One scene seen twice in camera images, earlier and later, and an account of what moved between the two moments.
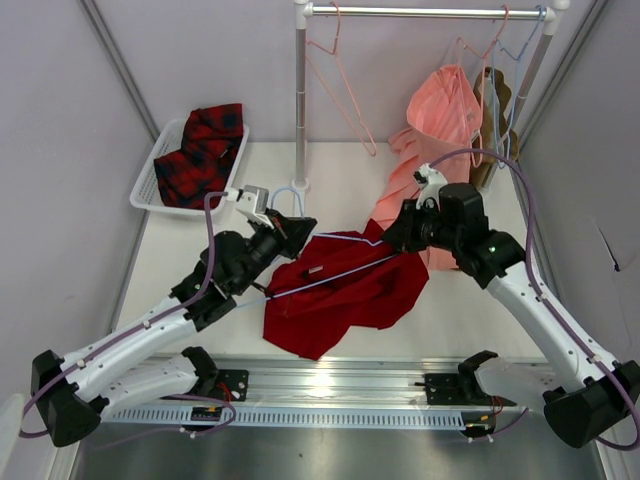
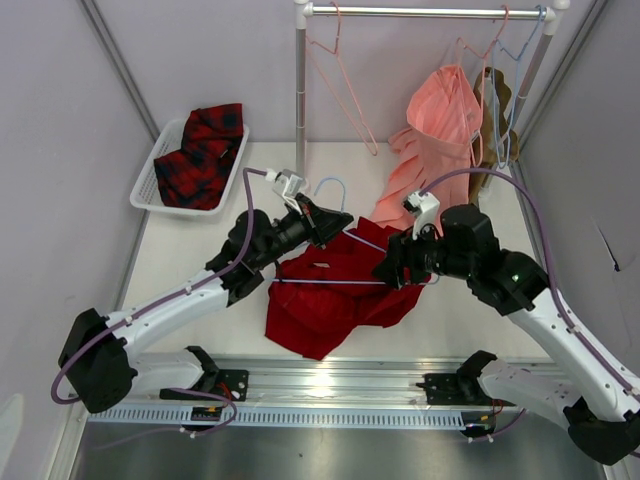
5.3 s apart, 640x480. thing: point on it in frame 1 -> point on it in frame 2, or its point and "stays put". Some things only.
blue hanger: x=317 y=235 -> x=364 y=241
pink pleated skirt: x=445 y=111 stays put
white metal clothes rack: x=553 y=17 stays put
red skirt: x=311 y=321 stays put
